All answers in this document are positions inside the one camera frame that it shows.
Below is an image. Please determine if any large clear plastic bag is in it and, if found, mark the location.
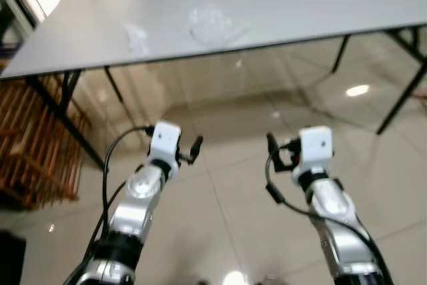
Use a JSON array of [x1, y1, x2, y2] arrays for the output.
[[188, 5, 251, 49]]

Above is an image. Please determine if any small crumpled clear plastic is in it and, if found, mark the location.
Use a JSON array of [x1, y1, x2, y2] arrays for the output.
[[123, 23, 153, 57]]

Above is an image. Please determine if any grey table with black legs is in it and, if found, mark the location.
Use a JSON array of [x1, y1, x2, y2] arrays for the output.
[[0, 0, 427, 171]]

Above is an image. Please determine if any brown wooden slatted rack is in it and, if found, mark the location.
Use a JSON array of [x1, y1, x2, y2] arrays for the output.
[[0, 75, 91, 209]]

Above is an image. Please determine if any black box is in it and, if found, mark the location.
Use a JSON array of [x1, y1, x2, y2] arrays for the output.
[[0, 230, 27, 285]]

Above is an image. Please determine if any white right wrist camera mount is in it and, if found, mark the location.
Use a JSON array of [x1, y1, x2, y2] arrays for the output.
[[297, 125, 334, 178]]

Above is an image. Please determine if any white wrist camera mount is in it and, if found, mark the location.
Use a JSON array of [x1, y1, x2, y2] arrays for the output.
[[297, 125, 334, 178], [147, 122, 182, 180]]

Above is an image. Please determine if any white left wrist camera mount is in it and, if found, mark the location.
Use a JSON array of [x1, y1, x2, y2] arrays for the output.
[[147, 122, 182, 180]]

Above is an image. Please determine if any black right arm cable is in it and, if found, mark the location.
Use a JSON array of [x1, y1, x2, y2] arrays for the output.
[[265, 155, 394, 285]]

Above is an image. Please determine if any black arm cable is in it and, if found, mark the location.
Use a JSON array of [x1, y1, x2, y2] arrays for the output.
[[100, 125, 155, 239], [265, 155, 394, 285]]

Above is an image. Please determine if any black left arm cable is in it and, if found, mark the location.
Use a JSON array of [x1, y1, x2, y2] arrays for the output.
[[100, 125, 155, 239]]

